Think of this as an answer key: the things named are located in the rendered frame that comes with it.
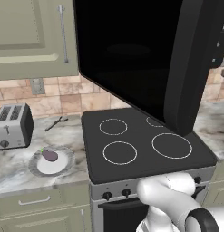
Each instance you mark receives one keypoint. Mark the pale green drawer front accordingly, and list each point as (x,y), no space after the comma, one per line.
(7,205)

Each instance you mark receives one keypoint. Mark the purple eggplant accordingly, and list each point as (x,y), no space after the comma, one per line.
(50,155)

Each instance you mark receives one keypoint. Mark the grey wall socket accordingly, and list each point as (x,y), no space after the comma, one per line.
(37,86)

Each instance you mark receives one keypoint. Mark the pale green wall cupboard door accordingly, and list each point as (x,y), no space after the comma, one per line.
(25,36)

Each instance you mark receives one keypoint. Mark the silver oven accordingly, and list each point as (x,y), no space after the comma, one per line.
(116,217)

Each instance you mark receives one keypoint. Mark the pale green base cupboard door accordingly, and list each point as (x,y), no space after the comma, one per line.
(40,222)

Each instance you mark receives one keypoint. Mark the pale green base cupboard run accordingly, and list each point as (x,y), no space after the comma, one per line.
(219,187)

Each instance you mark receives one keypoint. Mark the grey and white plate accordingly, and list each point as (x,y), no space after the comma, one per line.
(60,164)

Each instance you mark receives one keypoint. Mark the black hob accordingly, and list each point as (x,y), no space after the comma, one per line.
(140,136)

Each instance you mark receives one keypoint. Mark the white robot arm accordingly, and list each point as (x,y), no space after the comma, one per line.
(167,196)

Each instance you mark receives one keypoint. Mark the black kitchen tongs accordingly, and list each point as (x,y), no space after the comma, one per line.
(54,123)

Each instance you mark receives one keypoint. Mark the silver toaster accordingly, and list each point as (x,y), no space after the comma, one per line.
(12,127)

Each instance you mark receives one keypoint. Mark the black oven knob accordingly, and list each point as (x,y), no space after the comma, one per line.
(107,195)
(126,192)
(197,180)

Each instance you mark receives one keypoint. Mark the black microwave door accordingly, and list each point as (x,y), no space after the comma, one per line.
(186,75)

